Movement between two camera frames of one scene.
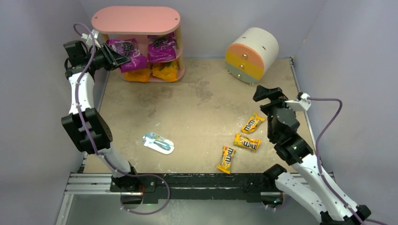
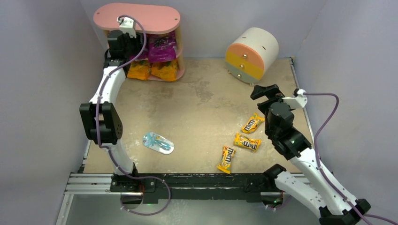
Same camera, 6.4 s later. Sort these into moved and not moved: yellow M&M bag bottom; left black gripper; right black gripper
Moved: left black gripper
Not moved: right black gripper; yellow M&M bag bottom
